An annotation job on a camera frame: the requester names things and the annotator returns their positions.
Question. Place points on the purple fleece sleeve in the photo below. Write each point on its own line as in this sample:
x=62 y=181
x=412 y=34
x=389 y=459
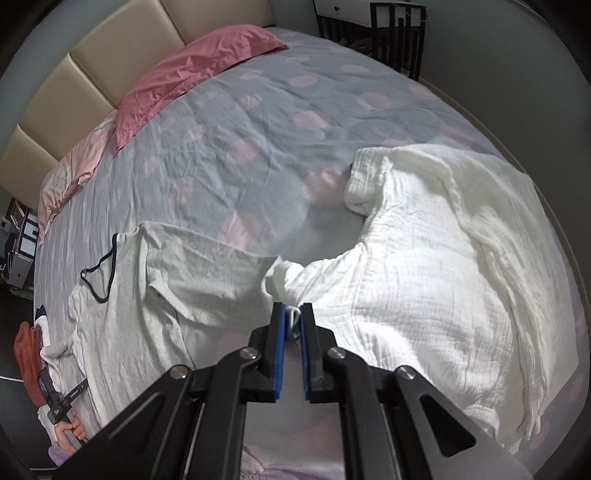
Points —
x=56 y=454

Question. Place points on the navy folded garment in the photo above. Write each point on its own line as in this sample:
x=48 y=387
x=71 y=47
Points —
x=40 y=312

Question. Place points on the grey t-shirt black collar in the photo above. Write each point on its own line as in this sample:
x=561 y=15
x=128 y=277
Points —
x=161 y=296

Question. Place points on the left white black nightstand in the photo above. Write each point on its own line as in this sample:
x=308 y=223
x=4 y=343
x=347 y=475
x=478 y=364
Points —
x=17 y=267

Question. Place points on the dark pink pillow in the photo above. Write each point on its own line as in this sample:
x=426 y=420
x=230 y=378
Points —
x=195 y=63

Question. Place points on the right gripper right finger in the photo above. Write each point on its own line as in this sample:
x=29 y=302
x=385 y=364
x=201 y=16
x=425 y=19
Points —
x=396 y=424

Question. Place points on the light pink pillow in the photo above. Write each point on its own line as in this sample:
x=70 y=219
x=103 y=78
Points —
x=72 y=173

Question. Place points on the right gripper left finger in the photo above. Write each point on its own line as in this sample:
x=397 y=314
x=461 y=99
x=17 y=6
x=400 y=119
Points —
x=189 y=424

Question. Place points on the orange folded fleece garment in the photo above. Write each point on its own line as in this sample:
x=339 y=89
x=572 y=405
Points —
x=27 y=355

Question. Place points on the white folded knit garment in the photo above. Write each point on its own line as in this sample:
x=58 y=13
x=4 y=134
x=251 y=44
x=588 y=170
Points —
x=47 y=353

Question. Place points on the person's left hand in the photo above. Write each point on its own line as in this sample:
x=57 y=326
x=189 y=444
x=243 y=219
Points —
x=70 y=427

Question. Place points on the right white black nightstand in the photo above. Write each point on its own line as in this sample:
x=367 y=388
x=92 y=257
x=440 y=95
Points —
x=391 y=32

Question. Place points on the beige padded headboard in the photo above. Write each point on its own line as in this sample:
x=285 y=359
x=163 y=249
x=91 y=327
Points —
x=49 y=102

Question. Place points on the grey pink dotted bedsheet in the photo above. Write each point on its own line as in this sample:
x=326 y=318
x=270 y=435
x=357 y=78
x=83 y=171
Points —
x=258 y=158

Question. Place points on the white black nightstand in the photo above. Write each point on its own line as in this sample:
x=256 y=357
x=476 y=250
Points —
x=391 y=32
x=17 y=267

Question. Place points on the white crinkled gauze garment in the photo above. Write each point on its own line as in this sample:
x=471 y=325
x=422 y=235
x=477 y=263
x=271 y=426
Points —
x=456 y=273

